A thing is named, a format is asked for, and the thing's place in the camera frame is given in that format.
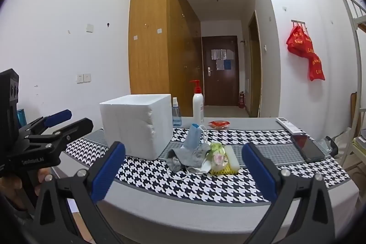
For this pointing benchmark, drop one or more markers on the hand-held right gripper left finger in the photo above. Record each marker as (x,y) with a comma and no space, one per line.
(110,172)

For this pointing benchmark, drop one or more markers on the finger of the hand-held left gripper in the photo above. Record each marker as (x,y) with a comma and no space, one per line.
(77,126)
(58,116)

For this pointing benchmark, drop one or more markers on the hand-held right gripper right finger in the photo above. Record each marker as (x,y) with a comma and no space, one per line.
(258,172)

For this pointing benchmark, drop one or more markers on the green tissue packet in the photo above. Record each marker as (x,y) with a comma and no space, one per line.
(218,158)

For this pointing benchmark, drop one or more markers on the white foam box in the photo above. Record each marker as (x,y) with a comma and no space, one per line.
(134,124)

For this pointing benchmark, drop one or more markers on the grey sock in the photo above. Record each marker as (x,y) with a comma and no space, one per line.
(176,158)

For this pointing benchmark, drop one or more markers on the person's left hand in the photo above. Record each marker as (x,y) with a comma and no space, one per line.
(43,176)

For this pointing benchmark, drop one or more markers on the blue plastic bottle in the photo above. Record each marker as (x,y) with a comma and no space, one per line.
(21,119)

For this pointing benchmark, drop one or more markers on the black smartphone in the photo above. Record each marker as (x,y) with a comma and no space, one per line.
(307,148)

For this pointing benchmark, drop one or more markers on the white remote control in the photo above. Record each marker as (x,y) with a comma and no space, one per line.
(287,124)

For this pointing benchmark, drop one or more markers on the houndstooth tablecloth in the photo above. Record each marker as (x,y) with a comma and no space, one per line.
(171,184)

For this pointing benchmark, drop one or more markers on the red snack packet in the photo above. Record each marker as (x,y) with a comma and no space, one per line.
(218,124)

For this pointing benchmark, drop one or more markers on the clear plastic bag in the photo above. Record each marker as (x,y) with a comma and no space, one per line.
(321,144)

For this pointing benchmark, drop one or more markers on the red fire extinguisher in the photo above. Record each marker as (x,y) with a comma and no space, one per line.
(242,99)

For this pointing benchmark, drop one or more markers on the blue spray bottle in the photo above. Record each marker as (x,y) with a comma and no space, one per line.
(176,115)

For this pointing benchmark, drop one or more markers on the white pump bottle red cap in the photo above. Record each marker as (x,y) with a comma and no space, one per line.
(198,106)

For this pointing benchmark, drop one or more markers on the dark brown door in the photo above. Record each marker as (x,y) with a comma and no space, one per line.
(220,84)

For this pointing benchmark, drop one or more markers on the light wooden side door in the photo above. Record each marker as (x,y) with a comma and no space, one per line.
(255,66)

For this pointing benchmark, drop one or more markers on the wooden wardrobe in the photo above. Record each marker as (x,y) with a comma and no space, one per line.
(148,46)

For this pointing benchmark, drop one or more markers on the wooden board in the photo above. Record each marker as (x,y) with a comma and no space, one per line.
(354,112)

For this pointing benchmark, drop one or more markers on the white blue paper notice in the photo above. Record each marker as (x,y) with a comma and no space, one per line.
(223,64)

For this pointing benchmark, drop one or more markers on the red plastic bag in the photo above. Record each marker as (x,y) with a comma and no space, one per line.
(316,68)
(297,42)

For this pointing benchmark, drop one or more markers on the white wall socket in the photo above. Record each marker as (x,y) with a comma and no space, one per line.
(87,77)
(79,78)

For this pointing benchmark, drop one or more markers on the metal wall hook rack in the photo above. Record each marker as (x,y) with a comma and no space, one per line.
(298,22)

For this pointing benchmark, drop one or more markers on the white bed frame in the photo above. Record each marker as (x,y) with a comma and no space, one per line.
(354,32)

